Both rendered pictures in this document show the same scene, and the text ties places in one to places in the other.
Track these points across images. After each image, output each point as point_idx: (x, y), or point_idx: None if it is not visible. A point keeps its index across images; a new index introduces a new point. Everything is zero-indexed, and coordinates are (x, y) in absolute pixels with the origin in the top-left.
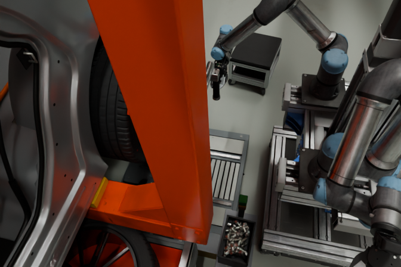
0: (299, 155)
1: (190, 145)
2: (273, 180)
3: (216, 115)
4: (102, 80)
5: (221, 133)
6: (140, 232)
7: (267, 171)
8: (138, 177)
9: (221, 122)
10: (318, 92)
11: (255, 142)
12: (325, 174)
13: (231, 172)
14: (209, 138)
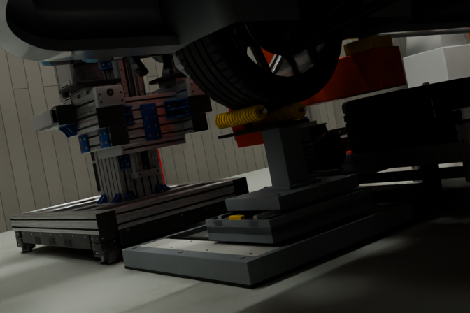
0: (177, 73)
1: None
2: (177, 193)
3: (110, 292)
4: None
5: (152, 249)
6: (345, 103)
7: None
8: (332, 177)
9: (121, 284)
10: (102, 73)
11: (121, 267)
12: None
13: (201, 233)
14: (177, 246)
